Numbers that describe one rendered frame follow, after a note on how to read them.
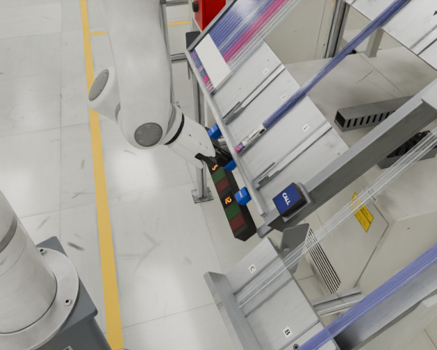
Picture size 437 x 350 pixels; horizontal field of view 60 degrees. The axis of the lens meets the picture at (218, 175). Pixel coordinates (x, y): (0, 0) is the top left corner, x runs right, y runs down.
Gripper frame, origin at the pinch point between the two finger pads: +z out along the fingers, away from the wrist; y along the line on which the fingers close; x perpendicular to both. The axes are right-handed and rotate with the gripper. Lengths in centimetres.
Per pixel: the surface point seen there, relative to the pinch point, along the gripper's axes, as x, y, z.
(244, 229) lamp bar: -3.6, 16.9, 3.5
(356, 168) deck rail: 21.2, 21.1, 4.6
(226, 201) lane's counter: -5.1, 8.0, 3.4
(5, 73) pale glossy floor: -114, -187, -12
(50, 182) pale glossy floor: -93, -78, 9
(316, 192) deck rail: 13.4, 21.0, 2.7
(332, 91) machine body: 26, -29, 38
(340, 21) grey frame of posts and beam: 42, -49, 36
